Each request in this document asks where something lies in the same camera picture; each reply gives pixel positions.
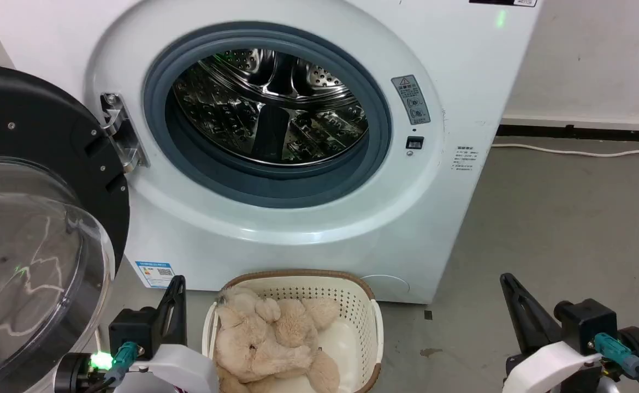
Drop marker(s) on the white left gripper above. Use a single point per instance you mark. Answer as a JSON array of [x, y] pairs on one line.
[[183, 368]]

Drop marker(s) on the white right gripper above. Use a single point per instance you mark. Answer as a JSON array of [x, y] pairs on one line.
[[549, 368]]

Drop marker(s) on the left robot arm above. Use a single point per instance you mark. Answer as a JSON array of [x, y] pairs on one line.
[[76, 374]]

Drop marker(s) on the white front-load washing machine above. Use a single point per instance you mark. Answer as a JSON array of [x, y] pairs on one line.
[[461, 65]]

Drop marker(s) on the blue energy label sticker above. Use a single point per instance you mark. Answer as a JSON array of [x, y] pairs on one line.
[[155, 274]]

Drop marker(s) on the beige plush toy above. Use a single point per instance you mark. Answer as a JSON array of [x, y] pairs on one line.
[[259, 338]]

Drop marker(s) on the round white filter cover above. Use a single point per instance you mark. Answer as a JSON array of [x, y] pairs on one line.
[[388, 285]]

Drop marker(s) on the small text sticker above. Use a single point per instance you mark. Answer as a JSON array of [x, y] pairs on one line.
[[464, 158]]

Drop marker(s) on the white laundry basket brown rim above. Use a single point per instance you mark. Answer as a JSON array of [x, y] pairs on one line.
[[352, 311]]

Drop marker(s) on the metal door hinge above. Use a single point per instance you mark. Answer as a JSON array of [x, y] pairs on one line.
[[124, 137]]

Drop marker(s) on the grey rubber door gasket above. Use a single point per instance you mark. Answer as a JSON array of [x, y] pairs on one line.
[[158, 125]]

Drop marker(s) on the black baseboard strip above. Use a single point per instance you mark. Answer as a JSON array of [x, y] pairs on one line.
[[581, 132]]

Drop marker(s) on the black door latch socket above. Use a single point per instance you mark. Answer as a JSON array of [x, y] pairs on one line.
[[414, 143]]

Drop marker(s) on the stainless steel washer drum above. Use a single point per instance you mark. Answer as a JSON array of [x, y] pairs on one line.
[[270, 103]]

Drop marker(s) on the black round washer door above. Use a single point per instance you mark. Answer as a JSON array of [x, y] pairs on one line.
[[30, 125]]

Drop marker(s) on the grey warning sticker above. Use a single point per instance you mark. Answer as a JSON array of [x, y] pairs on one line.
[[411, 99]]

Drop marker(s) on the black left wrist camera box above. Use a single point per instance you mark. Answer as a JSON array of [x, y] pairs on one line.
[[134, 330]]

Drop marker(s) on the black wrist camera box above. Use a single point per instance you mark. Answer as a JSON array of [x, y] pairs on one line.
[[134, 330], [587, 325]]

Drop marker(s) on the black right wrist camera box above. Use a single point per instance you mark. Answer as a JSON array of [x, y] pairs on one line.
[[587, 325]]

